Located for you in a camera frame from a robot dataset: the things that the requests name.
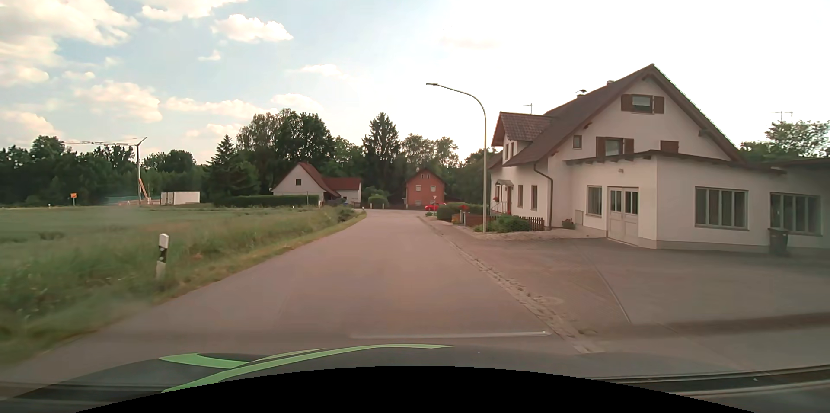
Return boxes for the red brick house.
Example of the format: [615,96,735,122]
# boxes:
[405,168,447,209]

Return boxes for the grey asphalt road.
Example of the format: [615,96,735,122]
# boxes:
[0,208,584,388]

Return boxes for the white house with red roof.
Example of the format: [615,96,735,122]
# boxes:
[271,162,363,206]

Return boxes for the green bushes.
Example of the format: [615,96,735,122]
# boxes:
[436,202,534,234]

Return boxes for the wood of dark trees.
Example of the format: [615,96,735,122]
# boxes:
[0,108,500,208]

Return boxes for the green hedge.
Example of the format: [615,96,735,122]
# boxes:
[214,194,320,208]

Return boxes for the car's own bonnet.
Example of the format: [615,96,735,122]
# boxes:
[0,343,830,413]

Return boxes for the white house with brown roof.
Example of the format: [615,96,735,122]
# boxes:
[488,63,830,253]

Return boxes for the paved forecourt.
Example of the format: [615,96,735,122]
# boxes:
[418,215,830,375]

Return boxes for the construction crane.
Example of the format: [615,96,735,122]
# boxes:
[61,136,151,205]

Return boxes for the grass field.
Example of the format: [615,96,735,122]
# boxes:
[0,204,367,365]

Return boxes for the green tree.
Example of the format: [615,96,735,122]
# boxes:
[739,119,830,163]

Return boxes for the curved grey lamp post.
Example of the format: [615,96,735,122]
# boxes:
[425,82,488,234]

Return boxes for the white black marker post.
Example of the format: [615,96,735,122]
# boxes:
[155,233,170,281]

